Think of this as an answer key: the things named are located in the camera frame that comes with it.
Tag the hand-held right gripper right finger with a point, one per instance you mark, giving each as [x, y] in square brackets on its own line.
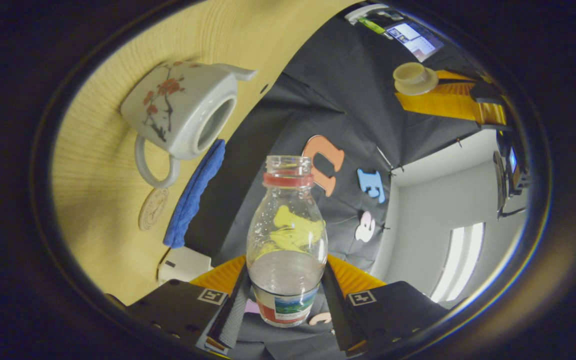
[335, 310]

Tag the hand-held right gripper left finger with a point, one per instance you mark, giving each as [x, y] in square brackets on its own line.
[235, 310]

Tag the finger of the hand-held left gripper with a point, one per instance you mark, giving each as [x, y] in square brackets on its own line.
[455, 77]
[443, 105]

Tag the clear plastic water bottle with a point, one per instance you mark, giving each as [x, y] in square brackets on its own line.
[288, 270]

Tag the round wooden coaster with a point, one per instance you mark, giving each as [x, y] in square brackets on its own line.
[153, 210]

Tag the white floral teacup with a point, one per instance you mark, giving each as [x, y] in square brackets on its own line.
[178, 110]

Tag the green bottle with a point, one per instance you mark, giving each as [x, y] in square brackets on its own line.
[371, 25]

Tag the computer monitor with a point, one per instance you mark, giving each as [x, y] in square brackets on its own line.
[415, 41]

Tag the white toaster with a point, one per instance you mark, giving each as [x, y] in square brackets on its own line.
[183, 265]

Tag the ceiling light panel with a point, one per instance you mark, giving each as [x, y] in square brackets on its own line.
[458, 260]

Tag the blue folded towel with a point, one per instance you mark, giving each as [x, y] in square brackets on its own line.
[193, 197]

